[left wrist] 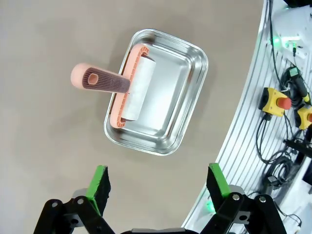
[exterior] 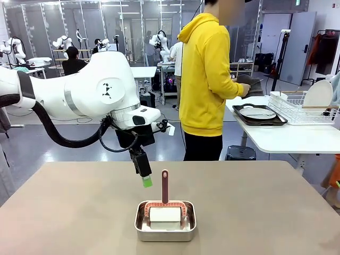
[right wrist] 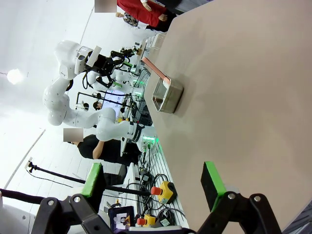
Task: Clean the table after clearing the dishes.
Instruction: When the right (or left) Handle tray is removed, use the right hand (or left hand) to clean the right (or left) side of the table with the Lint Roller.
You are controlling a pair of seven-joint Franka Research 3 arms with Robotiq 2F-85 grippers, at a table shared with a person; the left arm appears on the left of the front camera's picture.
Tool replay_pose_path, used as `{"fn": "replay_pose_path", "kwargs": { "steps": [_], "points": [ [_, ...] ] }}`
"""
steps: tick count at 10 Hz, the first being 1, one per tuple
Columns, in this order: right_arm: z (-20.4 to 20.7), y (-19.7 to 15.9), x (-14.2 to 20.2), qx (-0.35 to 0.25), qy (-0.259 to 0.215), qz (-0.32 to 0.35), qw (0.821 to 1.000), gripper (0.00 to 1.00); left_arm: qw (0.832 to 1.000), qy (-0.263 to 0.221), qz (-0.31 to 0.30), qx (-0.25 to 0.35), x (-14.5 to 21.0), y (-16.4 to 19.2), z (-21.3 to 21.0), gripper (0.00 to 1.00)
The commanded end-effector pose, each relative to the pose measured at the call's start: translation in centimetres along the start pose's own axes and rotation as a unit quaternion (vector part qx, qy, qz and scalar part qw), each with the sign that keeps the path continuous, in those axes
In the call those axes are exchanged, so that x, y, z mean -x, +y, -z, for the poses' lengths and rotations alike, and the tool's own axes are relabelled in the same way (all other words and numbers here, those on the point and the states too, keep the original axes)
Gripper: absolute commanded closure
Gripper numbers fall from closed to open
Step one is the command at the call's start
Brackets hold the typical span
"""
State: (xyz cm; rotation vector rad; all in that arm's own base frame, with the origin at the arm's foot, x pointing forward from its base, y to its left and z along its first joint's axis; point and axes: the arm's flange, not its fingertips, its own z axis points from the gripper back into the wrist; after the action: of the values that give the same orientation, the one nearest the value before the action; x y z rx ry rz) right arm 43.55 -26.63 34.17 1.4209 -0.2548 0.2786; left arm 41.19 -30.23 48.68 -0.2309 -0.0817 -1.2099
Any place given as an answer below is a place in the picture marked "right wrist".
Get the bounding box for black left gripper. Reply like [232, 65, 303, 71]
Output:
[94, 50, 134, 89]

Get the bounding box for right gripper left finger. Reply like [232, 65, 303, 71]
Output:
[31, 162, 112, 234]

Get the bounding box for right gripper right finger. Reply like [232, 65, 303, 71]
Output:
[196, 161, 283, 234]

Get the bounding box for white-sleeved person's hand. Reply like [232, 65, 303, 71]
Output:
[140, 0, 153, 12]

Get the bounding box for white robot arms behind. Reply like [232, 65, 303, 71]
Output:
[87, 46, 138, 90]

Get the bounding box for computer monitor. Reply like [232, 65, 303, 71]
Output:
[101, 89, 125, 114]

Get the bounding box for operator in black shirt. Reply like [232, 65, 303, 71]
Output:
[63, 128, 142, 169]

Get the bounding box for small black display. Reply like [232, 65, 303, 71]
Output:
[108, 206, 136, 230]

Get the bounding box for yellow emergency stop button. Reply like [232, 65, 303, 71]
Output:
[136, 214, 157, 228]
[150, 180, 177, 205]

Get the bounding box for person in patterned shirt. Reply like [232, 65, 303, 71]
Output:
[116, 11, 140, 26]

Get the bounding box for person in red top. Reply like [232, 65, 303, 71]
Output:
[117, 0, 177, 32]

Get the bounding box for steel rectangular container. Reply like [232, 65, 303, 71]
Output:
[151, 77, 184, 114]

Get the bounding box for person in white shirt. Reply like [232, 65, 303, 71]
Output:
[140, 0, 182, 12]

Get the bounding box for round ceiling lamp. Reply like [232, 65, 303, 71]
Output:
[6, 68, 24, 85]

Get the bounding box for black camera pole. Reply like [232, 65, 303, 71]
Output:
[25, 162, 152, 197]

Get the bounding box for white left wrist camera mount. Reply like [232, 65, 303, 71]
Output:
[85, 45, 102, 67]

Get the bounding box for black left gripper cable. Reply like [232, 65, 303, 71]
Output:
[82, 69, 93, 90]

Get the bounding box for white slotted base plate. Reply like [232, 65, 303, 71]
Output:
[121, 141, 190, 230]

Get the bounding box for black right arm cable sleeve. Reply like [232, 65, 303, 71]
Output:
[0, 188, 46, 206]

